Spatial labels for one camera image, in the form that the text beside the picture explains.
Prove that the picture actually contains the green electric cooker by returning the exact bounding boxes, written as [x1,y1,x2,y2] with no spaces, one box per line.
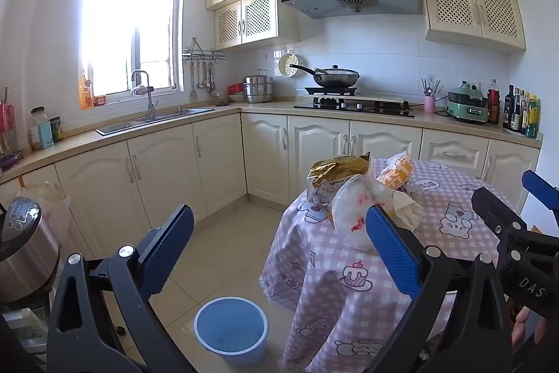
[446,87,490,124]

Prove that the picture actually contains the orange and white plastic bag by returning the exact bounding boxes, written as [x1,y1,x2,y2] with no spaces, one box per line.
[376,152,415,192]

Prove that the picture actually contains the tall dark glass bottle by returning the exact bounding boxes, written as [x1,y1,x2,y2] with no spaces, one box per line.
[503,85,516,130]

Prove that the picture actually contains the window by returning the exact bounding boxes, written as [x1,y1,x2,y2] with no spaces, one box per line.
[81,0,184,107]

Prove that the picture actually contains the white hanging plastic bag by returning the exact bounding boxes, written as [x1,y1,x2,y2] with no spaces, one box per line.
[26,181,73,243]

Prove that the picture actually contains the metal faucet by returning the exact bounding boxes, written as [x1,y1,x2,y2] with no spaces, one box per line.
[131,70,159,121]

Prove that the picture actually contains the small dark glass bottle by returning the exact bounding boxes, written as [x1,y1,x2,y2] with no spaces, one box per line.
[512,88,523,132]

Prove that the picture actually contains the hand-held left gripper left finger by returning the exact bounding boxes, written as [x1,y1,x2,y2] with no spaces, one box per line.
[47,205,195,373]

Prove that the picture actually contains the red utensil stand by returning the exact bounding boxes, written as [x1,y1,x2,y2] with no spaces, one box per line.
[0,87,22,170]

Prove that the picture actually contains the steel sink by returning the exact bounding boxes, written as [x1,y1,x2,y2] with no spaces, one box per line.
[95,106,216,136]

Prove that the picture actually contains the silver rice cooker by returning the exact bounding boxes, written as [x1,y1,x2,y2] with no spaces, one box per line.
[0,196,60,304]

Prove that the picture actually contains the person's right hand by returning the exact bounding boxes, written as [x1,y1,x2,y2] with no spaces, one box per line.
[511,305,549,350]

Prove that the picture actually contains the beige paper wrapper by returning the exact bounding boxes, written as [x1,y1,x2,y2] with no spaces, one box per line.
[391,189,423,233]

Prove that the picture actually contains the teal carton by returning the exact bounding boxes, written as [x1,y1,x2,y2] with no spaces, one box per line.
[37,123,55,150]

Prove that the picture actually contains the white perforated steamer plate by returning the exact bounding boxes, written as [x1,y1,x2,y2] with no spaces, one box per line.
[278,52,301,77]

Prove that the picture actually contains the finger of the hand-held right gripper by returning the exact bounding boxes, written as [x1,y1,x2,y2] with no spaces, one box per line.
[522,170,559,212]
[471,187,538,269]

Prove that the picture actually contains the metal utensil rack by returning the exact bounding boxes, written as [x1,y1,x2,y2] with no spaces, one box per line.
[182,36,227,61]

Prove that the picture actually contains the plastic jar dark lid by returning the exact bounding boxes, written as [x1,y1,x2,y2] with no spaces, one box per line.
[30,106,49,151]

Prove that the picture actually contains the steel steamer pot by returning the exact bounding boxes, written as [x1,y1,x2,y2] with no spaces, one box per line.
[242,69,276,103]

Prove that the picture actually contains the blue plastic bucket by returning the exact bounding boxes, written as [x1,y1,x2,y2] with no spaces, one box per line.
[193,297,269,366]

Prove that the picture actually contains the pink checkered tablecloth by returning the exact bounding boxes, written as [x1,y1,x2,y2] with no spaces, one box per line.
[260,157,525,373]

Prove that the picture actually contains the green bottle yellow cap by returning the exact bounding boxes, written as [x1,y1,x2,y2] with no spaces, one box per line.
[525,95,540,139]

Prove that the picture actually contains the gold snack bag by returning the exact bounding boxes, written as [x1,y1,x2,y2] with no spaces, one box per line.
[307,152,374,205]

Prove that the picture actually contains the black gas stove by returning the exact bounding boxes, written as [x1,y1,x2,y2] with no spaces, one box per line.
[293,86,415,118]

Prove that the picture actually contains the black wok with lid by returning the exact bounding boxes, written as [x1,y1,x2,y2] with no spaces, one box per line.
[289,65,361,88]

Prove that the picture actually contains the orange packet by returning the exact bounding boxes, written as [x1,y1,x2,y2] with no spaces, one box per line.
[79,71,94,110]

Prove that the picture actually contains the cream lower cabinets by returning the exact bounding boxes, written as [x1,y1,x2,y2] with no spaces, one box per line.
[0,113,542,260]

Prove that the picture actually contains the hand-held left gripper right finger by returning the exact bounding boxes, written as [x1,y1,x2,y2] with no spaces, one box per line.
[366,205,513,373]

